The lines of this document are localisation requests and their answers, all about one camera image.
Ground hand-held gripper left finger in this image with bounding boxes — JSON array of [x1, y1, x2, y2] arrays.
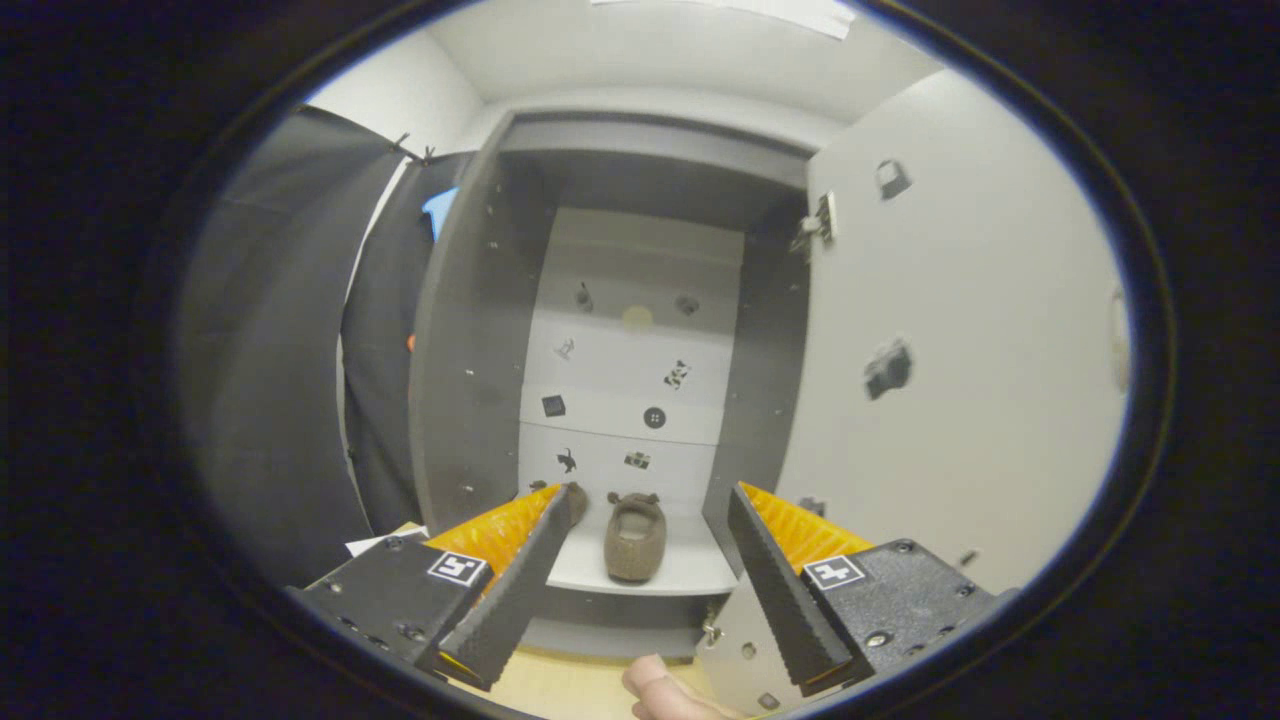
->
[[285, 483, 576, 693]]

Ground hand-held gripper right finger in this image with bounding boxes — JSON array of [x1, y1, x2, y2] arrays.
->
[[725, 482, 1021, 698]]

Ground brown plush shoe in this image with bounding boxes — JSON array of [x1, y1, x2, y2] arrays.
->
[[603, 490, 669, 584], [528, 480, 591, 528]]

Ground grey shoe cabinet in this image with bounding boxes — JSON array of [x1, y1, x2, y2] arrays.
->
[[408, 108, 831, 661]]

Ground white shoe cabinet door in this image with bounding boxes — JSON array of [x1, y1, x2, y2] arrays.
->
[[695, 68, 1133, 716]]

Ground white book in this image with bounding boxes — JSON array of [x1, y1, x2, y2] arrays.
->
[[345, 527, 429, 557]]

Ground black backdrop cloth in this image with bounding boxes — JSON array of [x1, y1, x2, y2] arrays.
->
[[175, 105, 471, 586]]

